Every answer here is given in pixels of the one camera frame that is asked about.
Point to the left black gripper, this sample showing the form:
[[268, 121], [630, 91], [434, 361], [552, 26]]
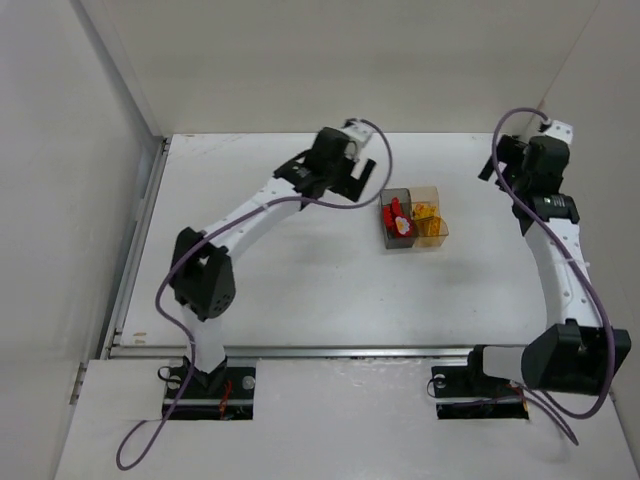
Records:
[[347, 176]]

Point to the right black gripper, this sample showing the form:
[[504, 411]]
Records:
[[507, 163]]

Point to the red L-shaped lego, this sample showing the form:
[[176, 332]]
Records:
[[388, 217]]

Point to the red cloud print lego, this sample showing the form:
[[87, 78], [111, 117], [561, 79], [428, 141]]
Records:
[[403, 226]]

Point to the yellow peacock lego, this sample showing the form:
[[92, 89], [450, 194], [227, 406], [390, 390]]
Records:
[[424, 211]]

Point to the yellow lego brick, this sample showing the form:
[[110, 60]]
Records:
[[429, 228]]

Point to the red rounded lego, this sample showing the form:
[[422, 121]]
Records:
[[396, 207]]

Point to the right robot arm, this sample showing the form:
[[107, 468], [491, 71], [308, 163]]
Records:
[[572, 354]]

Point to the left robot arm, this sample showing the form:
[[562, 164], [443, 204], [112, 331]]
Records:
[[203, 280]]

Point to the grey transparent container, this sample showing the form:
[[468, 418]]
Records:
[[391, 240]]

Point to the amber transparent container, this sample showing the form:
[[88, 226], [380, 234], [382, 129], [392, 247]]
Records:
[[427, 194]]

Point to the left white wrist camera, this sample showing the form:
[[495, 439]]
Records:
[[359, 133]]

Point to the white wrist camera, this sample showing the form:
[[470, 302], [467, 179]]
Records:
[[359, 133], [557, 129]]

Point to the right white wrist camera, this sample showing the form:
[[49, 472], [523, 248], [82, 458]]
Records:
[[557, 129]]

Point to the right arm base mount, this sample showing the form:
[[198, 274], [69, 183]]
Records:
[[461, 394]]

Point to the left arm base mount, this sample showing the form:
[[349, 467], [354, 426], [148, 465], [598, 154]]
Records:
[[227, 395]]

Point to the aluminium rail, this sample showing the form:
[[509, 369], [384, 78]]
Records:
[[306, 352]]

